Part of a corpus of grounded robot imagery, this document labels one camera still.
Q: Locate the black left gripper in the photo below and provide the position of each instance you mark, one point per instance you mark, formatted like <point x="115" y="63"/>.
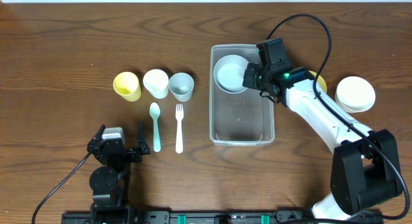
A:
<point x="120" y="152"/>

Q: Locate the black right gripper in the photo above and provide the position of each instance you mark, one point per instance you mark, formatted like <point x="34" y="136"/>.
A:
<point x="252" y="76"/>

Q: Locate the yellow plastic bowl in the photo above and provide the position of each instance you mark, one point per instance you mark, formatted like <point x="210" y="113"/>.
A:
<point x="320" y="81"/>

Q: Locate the grey plastic bowl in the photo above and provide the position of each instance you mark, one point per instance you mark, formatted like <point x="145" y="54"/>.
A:
<point x="228" y="73"/>

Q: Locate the white plastic bowl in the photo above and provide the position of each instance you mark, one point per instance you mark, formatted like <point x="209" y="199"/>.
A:
<point x="355" y="94"/>

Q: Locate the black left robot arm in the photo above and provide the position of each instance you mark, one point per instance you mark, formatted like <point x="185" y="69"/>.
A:
<point x="110" y="182"/>

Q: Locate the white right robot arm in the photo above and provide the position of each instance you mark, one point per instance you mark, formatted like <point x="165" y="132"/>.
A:
<point x="366" y="178"/>

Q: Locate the clear plastic container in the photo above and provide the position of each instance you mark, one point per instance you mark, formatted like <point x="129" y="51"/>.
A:
<point x="238" y="119"/>

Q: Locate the mint green plastic spoon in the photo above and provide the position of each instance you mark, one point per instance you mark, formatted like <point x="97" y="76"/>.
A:
<point x="155" y="112"/>

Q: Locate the yellow plastic cup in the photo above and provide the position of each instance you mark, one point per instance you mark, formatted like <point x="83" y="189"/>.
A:
<point x="127" y="85"/>

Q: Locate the white plastic fork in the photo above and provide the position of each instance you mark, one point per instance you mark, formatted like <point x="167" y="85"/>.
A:
<point x="179" y="133"/>

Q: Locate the white plastic cup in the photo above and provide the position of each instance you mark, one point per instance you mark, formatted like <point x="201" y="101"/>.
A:
<point x="157" y="83"/>

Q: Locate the grey plastic cup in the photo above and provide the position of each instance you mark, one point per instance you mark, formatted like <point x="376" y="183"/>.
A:
<point x="181" y="85"/>

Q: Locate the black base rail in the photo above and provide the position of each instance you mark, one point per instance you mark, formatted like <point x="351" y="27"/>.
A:
<point x="164" y="217"/>

